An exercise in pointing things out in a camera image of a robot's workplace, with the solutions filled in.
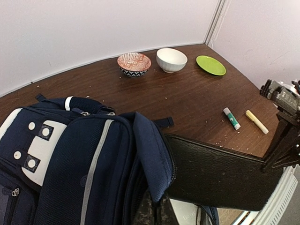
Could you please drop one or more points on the right aluminium frame post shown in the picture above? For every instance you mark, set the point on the right aluminium frame post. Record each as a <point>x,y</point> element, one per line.
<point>218,13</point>

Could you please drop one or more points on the black pencil case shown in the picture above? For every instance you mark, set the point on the black pencil case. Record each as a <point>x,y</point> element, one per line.
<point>212,176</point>

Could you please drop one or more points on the red patterned bowl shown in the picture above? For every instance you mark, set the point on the red patterned bowl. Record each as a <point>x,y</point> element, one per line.
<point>133,64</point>

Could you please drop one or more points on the white green glue stick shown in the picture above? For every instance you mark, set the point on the white green glue stick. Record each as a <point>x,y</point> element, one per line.
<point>231,118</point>

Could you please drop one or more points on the navy blue backpack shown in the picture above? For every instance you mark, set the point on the navy blue backpack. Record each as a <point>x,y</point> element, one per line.
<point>73,161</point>

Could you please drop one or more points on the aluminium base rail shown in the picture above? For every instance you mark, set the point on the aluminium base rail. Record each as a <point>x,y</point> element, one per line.
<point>283,207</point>

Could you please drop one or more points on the cream yellow marker pen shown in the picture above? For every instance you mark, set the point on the cream yellow marker pen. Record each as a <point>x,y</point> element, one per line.
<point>256,121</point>

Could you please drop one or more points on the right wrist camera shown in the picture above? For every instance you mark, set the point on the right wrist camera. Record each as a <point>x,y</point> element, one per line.
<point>283,95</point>

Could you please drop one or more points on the green plate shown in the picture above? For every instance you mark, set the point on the green plate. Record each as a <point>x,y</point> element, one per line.
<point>211,65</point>

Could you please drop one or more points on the white ceramic bowl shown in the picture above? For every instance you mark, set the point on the white ceramic bowl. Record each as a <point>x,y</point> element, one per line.
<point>171,60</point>

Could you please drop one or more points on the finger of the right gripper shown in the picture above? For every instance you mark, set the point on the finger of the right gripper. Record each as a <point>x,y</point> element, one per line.
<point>284,149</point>

